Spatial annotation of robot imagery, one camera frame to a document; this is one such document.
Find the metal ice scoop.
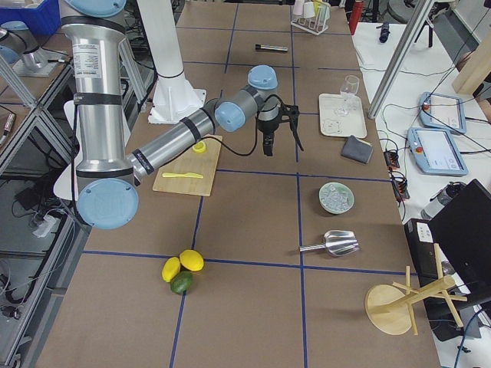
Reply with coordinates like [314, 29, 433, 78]
[298, 230, 361, 257]

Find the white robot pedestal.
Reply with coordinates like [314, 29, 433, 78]
[137, 0, 206, 124]

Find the yellow lemon slice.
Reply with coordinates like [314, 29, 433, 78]
[192, 141, 206, 153]

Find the teach pendant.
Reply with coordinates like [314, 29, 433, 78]
[407, 127, 469, 176]
[419, 92, 466, 134]

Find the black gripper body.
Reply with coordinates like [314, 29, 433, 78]
[256, 107, 279, 134]

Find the clear wine glass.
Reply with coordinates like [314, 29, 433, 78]
[334, 75, 360, 117]

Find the cream bear tray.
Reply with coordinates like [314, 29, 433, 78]
[318, 94, 367, 138]

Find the near teach pendant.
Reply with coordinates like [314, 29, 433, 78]
[407, 127, 469, 176]

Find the bamboo cutting board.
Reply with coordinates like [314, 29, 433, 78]
[153, 135, 222, 196]

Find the blue storage bin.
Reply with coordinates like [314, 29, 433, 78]
[1, 0, 61, 35]

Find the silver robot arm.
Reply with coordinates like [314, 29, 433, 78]
[59, 1, 279, 229]

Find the grey folded cloth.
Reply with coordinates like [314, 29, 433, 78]
[341, 135, 373, 164]

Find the metal muddler rod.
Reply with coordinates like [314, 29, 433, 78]
[255, 44, 288, 53]

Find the red cylinder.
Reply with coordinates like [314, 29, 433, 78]
[348, 0, 364, 35]

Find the white cup rack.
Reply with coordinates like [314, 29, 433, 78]
[291, 0, 331, 35]

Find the far teach pendant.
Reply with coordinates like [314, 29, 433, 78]
[419, 92, 466, 134]

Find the wooden mug tree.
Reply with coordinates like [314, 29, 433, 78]
[364, 243, 467, 335]

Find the yellow plastic knife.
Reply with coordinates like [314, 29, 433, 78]
[161, 172, 204, 179]

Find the green bowl of ice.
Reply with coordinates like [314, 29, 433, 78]
[318, 182, 354, 215]

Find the aluminium frame post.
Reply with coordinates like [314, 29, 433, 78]
[367, 0, 436, 120]

